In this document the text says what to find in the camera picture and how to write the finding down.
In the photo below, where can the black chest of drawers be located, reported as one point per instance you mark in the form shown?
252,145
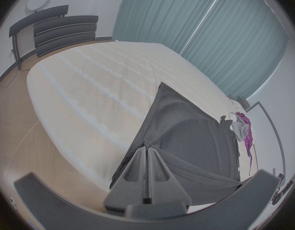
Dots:
66,32

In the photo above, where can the grey bedside table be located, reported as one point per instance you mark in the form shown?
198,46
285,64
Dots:
242,100

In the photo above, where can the blue-green curtain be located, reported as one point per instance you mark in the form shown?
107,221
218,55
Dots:
238,44
157,13

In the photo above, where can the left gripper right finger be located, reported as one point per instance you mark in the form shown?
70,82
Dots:
161,190

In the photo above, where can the grey knit garment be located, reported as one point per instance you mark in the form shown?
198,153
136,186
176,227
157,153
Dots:
241,130

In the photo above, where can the purple satin garment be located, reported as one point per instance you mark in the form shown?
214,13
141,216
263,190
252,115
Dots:
245,126

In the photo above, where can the black dressing table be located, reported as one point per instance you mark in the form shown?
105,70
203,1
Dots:
22,24

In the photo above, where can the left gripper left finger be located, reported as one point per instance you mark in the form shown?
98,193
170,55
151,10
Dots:
135,190

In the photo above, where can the black T-shirt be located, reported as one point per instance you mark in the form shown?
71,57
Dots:
185,140

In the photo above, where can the bed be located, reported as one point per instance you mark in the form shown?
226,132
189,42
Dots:
90,85

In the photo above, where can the white printed pillow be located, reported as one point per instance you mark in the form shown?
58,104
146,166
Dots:
236,105

